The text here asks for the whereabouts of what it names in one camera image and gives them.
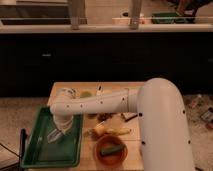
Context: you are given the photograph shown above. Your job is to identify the orange bowl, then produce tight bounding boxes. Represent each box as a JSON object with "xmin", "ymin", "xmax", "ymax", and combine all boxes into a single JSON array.
[{"xmin": 94, "ymin": 135, "xmax": 128, "ymax": 168}]

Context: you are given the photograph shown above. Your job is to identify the orange yellow toy fruit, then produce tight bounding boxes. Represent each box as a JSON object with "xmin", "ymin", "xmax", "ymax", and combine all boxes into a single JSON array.
[{"xmin": 93, "ymin": 125, "xmax": 106, "ymax": 137}]

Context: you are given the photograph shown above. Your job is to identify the blue grey towel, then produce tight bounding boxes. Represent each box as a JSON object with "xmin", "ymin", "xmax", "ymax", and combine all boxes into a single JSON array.
[{"xmin": 47, "ymin": 129, "xmax": 63, "ymax": 143}]

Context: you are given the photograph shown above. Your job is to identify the green plastic tray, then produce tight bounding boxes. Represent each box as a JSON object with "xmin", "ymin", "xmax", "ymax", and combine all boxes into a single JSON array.
[{"xmin": 21, "ymin": 107, "xmax": 83, "ymax": 169}]

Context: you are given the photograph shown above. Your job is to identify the black chair frame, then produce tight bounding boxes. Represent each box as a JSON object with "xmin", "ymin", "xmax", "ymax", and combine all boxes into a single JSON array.
[{"xmin": 0, "ymin": 129, "xmax": 27, "ymax": 171}]

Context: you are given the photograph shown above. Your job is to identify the green bin in background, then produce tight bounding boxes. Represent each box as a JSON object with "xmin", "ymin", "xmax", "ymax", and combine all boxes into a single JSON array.
[{"xmin": 151, "ymin": 12, "xmax": 188, "ymax": 24}]

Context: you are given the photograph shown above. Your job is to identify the yellow banana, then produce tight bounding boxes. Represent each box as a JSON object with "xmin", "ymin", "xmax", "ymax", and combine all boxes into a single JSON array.
[{"xmin": 106, "ymin": 128, "xmax": 131, "ymax": 135}]

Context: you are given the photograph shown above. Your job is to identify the green cucumber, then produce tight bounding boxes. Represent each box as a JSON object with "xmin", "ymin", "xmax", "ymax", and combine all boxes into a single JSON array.
[{"xmin": 100, "ymin": 144, "xmax": 125, "ymax": 156}]

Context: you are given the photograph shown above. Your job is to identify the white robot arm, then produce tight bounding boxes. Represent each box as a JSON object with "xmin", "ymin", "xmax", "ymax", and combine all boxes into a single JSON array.
[{"xmin": 50, "ymin": 78, "xmax": 195, "ymax": 171}]

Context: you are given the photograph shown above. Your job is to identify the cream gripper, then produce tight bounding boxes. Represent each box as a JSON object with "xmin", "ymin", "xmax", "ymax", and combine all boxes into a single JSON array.
[{"xmin": 53, "ymin": 115, "xmax": 73, "ymax": 134}]

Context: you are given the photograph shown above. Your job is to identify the tan brown block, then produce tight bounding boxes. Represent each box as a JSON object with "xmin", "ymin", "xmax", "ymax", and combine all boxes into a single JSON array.
[{"xmin": 121, "ymin": 113, "xmax": 137, "ymax": 122}]

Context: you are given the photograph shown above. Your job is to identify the dark grape bunch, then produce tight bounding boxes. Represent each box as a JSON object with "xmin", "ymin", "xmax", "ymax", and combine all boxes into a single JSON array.
[{"xmin": 98, "ymin": 113, "xmax": 113, "ymax": 121}]

